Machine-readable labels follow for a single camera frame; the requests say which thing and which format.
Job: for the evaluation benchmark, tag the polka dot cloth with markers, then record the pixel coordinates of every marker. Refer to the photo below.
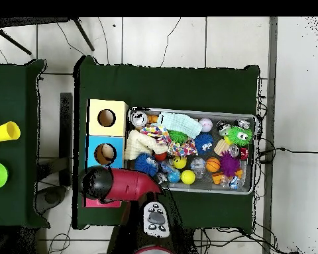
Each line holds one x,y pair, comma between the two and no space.
156,131

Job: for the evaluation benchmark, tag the wooden box with three holes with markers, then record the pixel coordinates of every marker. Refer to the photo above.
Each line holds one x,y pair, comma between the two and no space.
95,129

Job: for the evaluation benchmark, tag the dark green side tablecloth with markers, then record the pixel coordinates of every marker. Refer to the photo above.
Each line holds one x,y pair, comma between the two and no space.
16,158

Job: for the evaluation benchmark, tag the shallow silver mesh bin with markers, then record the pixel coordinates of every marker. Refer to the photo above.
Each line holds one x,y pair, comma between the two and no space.
214,189

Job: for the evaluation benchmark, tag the yellow plastic object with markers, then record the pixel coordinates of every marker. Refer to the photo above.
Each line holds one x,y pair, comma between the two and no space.
5,131

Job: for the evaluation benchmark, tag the mint green cloth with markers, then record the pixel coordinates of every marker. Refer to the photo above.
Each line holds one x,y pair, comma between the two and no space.
180,123

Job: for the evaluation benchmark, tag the silver drink can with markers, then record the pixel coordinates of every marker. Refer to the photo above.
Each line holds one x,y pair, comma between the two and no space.
138,118

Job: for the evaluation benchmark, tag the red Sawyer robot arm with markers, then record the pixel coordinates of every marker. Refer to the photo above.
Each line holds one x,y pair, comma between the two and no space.
129,185

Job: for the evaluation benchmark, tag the blue fuzzy toy with eyes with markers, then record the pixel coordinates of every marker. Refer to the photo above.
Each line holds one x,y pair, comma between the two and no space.
144,164
203,143

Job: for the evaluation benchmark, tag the green fuzzy toy with eyes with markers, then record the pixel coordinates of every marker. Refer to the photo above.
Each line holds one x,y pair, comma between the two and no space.
239,135

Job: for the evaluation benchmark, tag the purple spiky ball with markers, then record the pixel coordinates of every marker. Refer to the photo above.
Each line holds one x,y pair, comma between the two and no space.
230,164

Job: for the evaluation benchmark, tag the black metal frame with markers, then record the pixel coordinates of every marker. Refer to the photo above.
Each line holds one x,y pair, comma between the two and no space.
29,21

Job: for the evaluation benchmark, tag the orange toy basketball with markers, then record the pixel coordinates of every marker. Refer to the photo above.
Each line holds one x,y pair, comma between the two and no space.
213,164

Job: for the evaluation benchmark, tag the dark grey floor base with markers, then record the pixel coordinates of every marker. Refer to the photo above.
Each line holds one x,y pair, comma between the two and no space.
51,197

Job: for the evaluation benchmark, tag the black upright board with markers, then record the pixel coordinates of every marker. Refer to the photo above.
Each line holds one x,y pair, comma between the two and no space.
66,132

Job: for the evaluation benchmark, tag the cream knit cloth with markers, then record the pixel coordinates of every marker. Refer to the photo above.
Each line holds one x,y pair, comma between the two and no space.
139,145

